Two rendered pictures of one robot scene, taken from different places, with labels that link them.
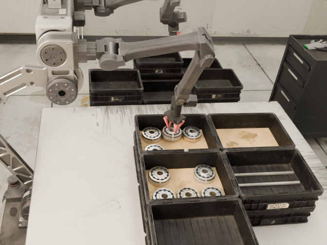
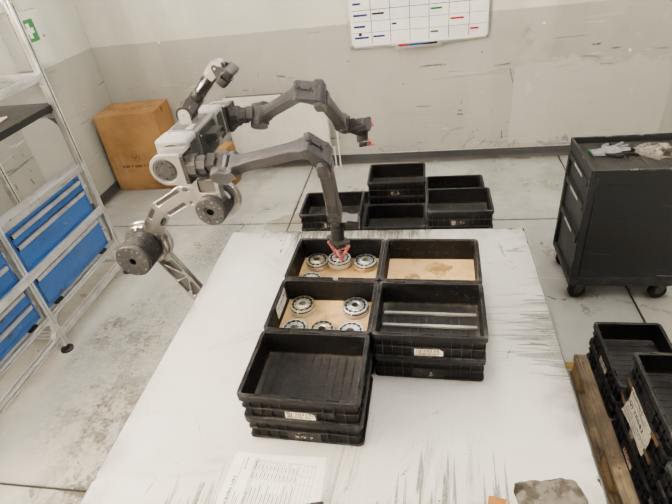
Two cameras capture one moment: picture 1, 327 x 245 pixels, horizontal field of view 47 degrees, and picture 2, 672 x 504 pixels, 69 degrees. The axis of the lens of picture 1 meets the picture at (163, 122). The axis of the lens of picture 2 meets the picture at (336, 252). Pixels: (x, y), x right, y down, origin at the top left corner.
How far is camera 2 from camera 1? 85 cm
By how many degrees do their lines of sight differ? 22
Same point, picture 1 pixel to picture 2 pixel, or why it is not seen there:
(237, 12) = (545, 112)
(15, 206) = not seen: hidden behind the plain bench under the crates
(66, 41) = (173, 155)
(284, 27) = (624, 129)
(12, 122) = not seen: hidden behind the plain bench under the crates
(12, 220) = not seen: hidden behind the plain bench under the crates
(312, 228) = (486, 390)
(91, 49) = (199, 163)
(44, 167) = (207, 292)
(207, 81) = (454, 204)
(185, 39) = (288, 147)
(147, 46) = (253, 157)
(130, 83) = (355, 207)
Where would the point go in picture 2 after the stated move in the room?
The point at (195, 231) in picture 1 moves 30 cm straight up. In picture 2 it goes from (313, 369) to (300, 306)
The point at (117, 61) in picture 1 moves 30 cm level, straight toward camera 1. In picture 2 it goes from (225, 173) to (185, 218)
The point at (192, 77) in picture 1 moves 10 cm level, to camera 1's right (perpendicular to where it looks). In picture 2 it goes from (326, 191) to (351, 193)
